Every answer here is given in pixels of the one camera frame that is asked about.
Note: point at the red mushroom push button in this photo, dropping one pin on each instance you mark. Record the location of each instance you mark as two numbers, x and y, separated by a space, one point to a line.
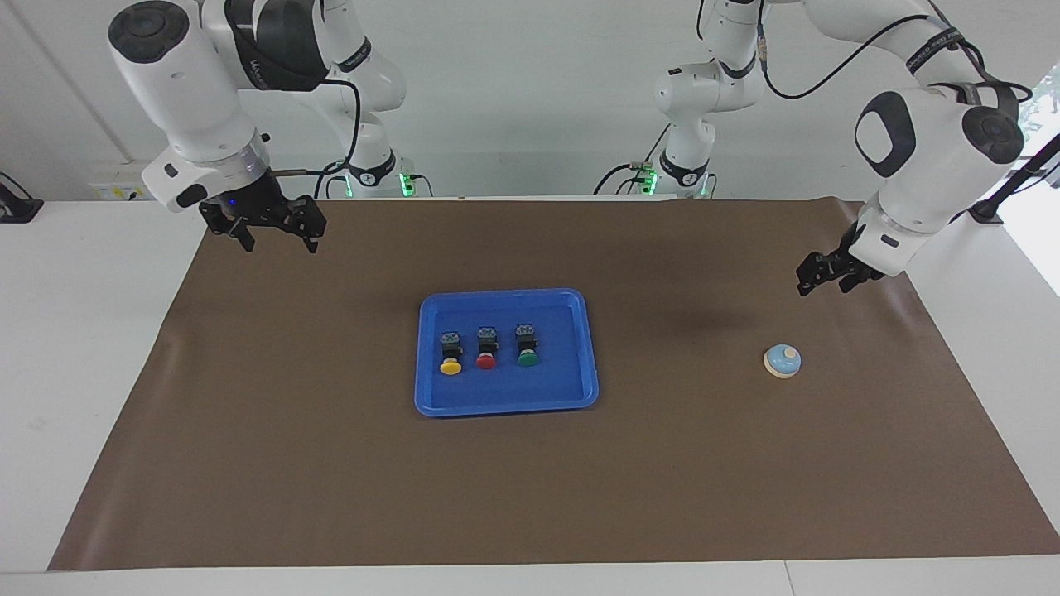
486 361

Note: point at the black stand with flat base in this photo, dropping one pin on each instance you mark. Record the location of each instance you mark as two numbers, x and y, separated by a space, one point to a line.
16 207

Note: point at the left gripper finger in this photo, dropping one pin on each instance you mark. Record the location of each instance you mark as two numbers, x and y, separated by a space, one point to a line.
805 283
848 286

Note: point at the green mushroom push button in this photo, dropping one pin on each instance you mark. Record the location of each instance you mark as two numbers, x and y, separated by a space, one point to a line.
527 358

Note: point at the blue plastic tray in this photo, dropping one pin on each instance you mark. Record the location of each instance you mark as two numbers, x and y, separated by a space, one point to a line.
563 364

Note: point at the yellow mushroom push button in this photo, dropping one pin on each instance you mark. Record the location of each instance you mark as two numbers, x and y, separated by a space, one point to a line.
450 367

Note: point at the brown table mat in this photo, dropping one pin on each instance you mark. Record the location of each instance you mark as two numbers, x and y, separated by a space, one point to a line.
662 472

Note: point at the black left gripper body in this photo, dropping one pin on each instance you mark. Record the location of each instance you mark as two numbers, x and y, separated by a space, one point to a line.
840 263

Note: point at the light blue call bell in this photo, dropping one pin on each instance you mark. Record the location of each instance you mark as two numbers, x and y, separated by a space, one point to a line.
781 362

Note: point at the white wall outlet box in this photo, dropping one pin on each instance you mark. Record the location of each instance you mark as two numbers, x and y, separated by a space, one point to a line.
116 190

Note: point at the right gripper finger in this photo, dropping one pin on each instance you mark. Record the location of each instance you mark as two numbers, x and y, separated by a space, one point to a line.
244 236
315 240

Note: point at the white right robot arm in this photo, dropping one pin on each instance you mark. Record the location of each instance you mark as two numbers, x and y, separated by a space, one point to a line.
190 91

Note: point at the black stand with slanted pole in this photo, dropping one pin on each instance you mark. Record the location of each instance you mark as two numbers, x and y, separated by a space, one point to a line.
1019 170

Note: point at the bright window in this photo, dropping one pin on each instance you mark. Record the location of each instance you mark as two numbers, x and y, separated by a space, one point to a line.
1039 215

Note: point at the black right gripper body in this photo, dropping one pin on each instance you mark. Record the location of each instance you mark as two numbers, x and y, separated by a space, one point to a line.
265 211

